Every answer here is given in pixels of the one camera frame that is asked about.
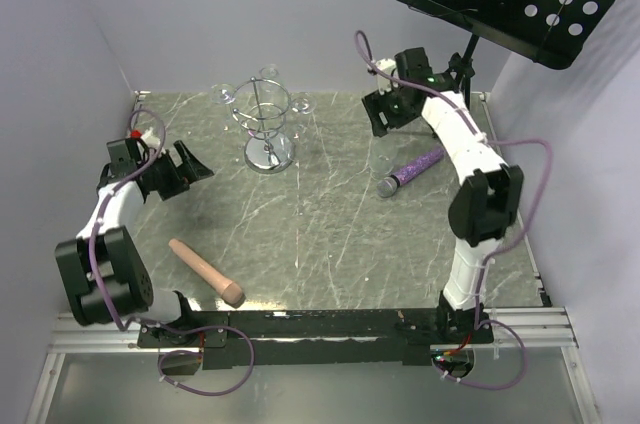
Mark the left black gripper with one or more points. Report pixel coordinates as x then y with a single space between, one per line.
183 175

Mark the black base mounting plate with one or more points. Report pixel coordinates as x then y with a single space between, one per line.
304 337

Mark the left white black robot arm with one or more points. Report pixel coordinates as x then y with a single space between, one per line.
101 270

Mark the clear wine glass back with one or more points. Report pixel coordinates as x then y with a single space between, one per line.
270 72

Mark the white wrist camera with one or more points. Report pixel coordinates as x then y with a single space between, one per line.
148 138
388 67

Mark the clear wine glass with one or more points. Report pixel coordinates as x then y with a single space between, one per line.
303 103
270 72
222 94
382 157

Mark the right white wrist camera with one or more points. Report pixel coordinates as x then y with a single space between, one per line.
388 67

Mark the purple glitter microphone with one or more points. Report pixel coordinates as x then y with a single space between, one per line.
390 184

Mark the clear wine glass front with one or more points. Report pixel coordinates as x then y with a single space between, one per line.
382 157

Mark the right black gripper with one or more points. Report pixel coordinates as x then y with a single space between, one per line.
375 104

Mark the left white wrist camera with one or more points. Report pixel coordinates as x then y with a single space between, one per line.
148 138

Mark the chrome wine glass rack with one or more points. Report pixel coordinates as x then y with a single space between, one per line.
268 150

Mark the beige pink microphone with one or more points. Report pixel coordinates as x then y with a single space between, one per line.
227 289

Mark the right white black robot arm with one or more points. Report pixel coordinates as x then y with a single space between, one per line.
486 202

